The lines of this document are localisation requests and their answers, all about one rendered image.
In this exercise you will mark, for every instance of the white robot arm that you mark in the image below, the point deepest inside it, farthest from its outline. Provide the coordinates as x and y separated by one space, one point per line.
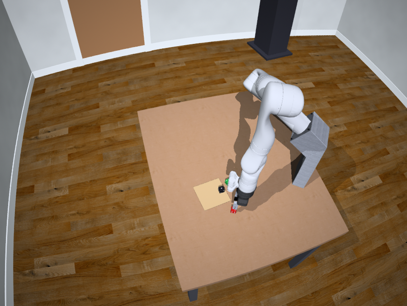
277 98

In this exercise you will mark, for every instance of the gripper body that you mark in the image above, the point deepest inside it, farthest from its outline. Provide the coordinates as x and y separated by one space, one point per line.
244 192

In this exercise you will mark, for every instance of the tan flat mat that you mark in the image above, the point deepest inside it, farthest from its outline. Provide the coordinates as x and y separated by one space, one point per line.
209 195

